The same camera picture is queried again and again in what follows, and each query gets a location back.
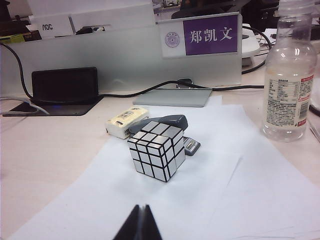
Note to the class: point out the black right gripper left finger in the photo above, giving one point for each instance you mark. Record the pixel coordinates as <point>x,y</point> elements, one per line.
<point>132,225</point>

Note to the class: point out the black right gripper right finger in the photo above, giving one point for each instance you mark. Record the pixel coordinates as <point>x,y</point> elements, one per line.
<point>151,225</point>

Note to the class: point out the white paper sheet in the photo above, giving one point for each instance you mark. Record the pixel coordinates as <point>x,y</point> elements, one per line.
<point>200,200</point>

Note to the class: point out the silver mirror puzzle cube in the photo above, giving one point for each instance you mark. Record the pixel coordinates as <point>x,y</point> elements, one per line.
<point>155,150</point>

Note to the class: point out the grey stapler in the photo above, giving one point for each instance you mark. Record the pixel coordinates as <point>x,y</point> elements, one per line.
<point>170,120</point>

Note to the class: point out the grey flat plate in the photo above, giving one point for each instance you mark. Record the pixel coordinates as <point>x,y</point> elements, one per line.
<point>172,97</point>

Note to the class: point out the black desk socket box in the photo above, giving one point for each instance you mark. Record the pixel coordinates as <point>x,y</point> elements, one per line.
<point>65,85</point>

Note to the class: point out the frosted glass desk partition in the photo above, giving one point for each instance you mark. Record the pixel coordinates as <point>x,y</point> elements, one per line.
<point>100,50</point>

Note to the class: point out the purple white name plate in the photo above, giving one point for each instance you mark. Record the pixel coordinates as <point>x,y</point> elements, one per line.
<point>210,35</point>

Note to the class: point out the clear plastic bottle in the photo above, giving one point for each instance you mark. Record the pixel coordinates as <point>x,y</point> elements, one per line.
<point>287,75</point>

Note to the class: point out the white plastic device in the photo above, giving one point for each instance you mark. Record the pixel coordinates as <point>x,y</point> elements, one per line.
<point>250,45</point>

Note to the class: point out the white monitor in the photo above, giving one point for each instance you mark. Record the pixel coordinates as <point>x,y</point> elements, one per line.
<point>55,27</point>

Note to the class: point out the yellow black box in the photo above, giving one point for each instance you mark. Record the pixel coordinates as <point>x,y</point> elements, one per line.
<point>15,38</point>

